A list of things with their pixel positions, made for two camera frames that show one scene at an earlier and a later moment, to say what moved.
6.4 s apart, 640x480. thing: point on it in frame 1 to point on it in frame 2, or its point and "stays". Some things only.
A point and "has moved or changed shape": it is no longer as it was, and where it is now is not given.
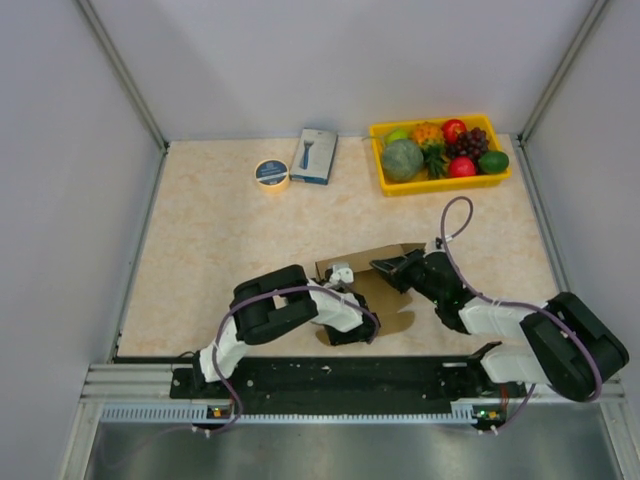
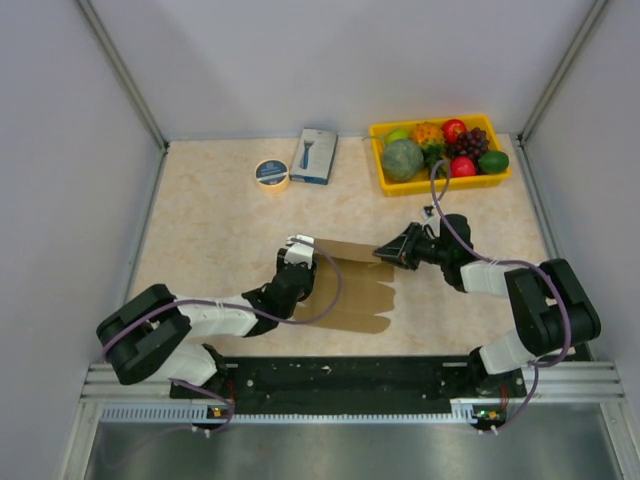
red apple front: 462,166 stays
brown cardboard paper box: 383,298 has moved or changed shape
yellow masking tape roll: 271,175 stays
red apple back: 451,128 stays
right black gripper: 403,263 to 402,250
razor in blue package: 314,157 stays
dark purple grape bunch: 470,143 stays
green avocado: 493,161 stays
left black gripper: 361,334 to 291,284
